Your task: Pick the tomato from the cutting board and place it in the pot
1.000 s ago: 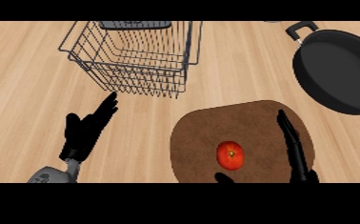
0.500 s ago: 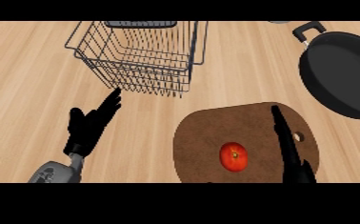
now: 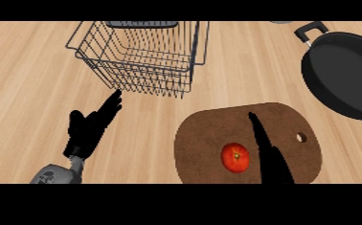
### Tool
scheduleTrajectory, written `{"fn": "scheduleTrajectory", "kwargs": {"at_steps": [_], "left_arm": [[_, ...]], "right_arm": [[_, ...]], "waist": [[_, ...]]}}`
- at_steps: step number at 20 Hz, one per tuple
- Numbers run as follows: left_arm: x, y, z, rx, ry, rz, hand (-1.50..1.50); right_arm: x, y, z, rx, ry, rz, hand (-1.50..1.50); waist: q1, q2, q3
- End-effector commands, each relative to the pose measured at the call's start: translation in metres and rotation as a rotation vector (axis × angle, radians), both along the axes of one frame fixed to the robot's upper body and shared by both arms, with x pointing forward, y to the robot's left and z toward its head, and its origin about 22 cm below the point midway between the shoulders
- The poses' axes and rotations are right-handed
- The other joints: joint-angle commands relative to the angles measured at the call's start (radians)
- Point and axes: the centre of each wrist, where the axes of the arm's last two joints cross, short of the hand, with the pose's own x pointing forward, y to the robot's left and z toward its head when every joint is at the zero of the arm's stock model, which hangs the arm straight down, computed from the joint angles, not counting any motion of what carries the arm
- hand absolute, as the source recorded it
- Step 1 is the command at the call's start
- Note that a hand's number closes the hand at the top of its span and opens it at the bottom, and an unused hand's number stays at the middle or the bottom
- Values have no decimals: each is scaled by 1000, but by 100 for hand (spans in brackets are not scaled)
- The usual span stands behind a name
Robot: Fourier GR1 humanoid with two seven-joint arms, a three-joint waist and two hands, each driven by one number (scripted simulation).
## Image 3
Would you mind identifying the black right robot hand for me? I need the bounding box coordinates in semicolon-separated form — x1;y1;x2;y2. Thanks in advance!
247;111;297;185

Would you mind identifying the red tomato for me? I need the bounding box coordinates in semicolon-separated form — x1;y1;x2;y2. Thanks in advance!
221;142;250;174

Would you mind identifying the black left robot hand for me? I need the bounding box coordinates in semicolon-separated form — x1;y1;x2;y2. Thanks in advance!
62;89;125;161

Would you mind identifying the black pot with handle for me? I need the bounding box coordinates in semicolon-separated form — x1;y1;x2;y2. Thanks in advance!
293;21;362;121

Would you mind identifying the brown wooden cutting board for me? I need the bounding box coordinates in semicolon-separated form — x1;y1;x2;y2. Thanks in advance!
173;101;324;185

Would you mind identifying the dark wire basket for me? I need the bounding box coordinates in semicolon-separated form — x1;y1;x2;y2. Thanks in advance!
65;20;212;100

